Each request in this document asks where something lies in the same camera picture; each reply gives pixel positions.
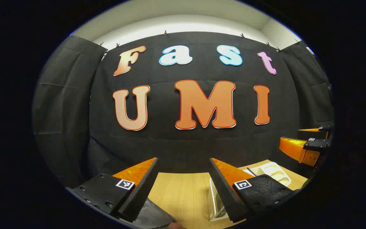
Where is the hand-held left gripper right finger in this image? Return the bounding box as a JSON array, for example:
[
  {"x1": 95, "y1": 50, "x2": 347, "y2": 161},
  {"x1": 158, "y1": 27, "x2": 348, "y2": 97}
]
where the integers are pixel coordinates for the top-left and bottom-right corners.
[{"x1": 209, "y1": 157, "x2": 301, "y2": 223}]

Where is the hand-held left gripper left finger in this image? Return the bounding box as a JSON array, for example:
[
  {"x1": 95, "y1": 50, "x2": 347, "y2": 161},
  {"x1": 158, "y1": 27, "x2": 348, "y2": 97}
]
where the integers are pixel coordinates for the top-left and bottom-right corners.
[{"x1": 67, "y1": 157, "x2": 159, "y2": 223}]

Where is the grey schoolbag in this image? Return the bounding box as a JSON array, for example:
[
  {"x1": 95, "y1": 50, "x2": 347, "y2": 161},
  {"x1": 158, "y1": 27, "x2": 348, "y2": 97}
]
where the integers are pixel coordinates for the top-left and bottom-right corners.
[{"x1": 132, "y1": 199, "x2": 178, "y2": 229}]

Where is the white bookshelf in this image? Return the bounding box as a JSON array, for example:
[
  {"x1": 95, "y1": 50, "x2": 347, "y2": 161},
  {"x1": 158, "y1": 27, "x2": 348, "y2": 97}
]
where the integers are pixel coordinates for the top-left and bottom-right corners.
[{"x1": 207, "y1": 161, "x2": 292, "y2": 222}]

